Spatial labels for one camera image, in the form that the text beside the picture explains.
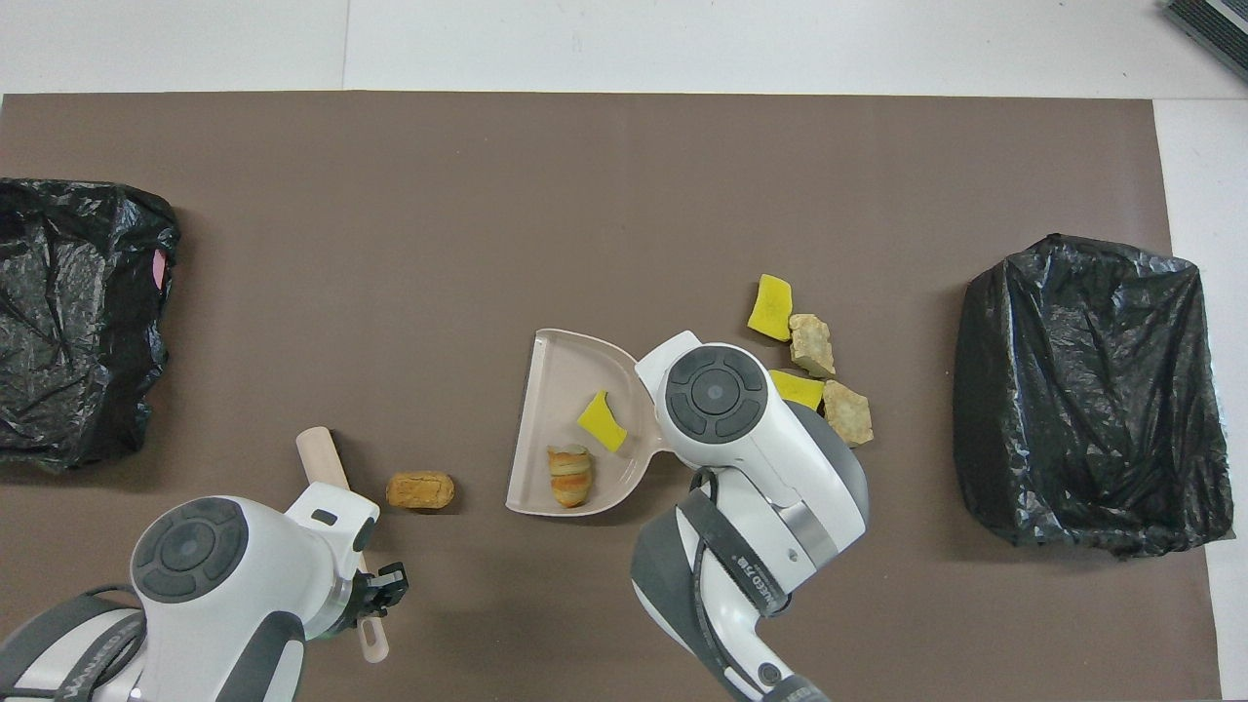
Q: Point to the beige hand brush black bristles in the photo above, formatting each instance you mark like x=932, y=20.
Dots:
x=320, y=456

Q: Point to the striped croissant toy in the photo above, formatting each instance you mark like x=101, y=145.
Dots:
x=570, y=475

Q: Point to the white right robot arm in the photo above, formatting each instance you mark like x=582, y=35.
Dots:
x=760, y=458

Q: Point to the beige sponge chunk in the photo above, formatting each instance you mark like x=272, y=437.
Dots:
x=846, y=413
x=811, y=343

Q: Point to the brown bread roll toy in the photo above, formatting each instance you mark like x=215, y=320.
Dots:
x=420, y=489

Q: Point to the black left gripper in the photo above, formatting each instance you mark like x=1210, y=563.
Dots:
x=363, y=597

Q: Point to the black bag lined bin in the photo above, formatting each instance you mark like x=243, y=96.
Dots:
x=1072, y=390

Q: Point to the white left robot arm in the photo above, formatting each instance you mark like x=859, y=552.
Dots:
x=195, y=556

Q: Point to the brown paper table mat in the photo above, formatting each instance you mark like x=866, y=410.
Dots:
x=585, y=195

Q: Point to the yellow sponge piece green edge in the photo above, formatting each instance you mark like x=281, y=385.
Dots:
x=602, y=421

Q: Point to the black bag bin pink spot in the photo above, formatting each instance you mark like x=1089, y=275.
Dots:
x=78, y=253

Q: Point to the beige plastic dustpan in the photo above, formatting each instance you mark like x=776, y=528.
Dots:
x=556, y=390

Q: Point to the grey ribbed device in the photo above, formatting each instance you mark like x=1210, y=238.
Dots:
x=1214, y=24

